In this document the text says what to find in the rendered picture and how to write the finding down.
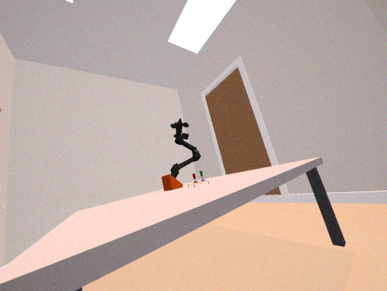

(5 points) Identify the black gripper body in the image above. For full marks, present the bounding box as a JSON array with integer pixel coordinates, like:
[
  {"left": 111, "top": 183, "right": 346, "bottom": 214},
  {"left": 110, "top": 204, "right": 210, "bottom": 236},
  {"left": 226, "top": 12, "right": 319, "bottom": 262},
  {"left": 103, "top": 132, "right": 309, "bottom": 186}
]
[{"left": 176, "top": 122, "right": 189, "bottom": 132}]

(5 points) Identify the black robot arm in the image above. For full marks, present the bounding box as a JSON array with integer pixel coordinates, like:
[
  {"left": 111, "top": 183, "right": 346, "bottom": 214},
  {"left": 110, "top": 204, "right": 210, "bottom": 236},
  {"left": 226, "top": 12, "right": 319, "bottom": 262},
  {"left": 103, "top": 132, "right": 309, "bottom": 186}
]
[{"left": 170, "top": 122, "right": 201, "bottom": 178}]

